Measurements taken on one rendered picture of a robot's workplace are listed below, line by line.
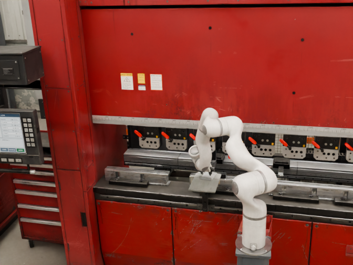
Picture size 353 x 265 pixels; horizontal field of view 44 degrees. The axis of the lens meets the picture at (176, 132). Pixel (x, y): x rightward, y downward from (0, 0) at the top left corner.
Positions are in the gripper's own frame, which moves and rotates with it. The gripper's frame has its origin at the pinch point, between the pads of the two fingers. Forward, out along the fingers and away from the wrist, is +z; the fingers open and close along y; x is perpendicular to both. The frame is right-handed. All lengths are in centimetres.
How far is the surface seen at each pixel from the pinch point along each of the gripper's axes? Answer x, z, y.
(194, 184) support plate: 11.1, -1.4, 5.3
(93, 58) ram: -45, -61, 80
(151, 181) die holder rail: 8.3, 14.1, 44.7
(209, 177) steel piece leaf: 2.7, 2.9, -2.3
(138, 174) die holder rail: 6, 9, 54
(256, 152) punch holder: -18.9, -2.3, -31.1
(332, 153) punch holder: -27, 1, -79
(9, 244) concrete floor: 69, 79, 197
